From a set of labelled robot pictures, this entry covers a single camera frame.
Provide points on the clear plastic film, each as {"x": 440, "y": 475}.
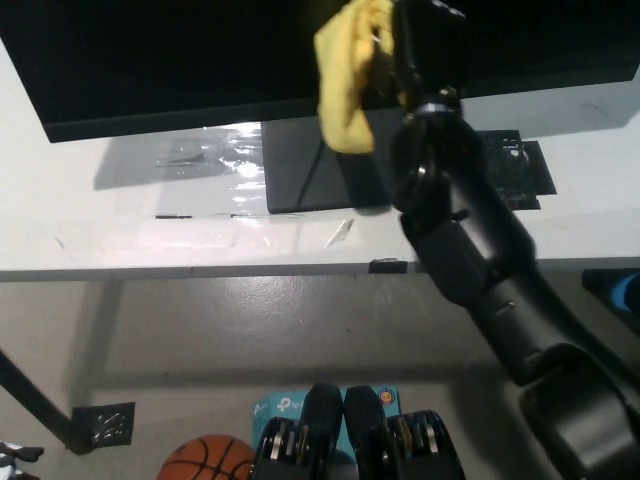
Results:
{"x": 240, "y": 155}

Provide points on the black object under desk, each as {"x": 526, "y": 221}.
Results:
{"x": 597, "y": 285}

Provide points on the black HP monitor with stand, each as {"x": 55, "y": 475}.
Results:
{"x": 150, "y": 60}

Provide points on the blue round object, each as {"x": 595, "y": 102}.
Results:
{"x": 627, "y": 292}

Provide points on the teal tp-link box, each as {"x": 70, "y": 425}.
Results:
{"x": 275, "y": 404}

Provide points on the small black tape piece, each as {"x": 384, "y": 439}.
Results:
{"x": 387, "y": 266}

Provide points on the black floor tape patch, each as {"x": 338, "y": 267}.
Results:
{"x": 103, "y": 424}

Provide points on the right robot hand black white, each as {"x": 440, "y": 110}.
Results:
{"x": 435, "y": 50}

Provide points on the yellow microfiber cloth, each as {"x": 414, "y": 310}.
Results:
{"x": 340, "y": 100}

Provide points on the clear tape strip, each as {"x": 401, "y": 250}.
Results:
{"x": 339, "y": 232}

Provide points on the thin black tape strip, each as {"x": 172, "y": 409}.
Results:
{"x": 172, "y": 217}

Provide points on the orange basketball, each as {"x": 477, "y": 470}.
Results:
{"x": 207, "y": 460}

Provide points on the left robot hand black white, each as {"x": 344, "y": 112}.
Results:
{"x": 12, "y": 455}

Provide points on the black metal desk leg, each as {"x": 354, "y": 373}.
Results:
{"x": 40, "y": 402}

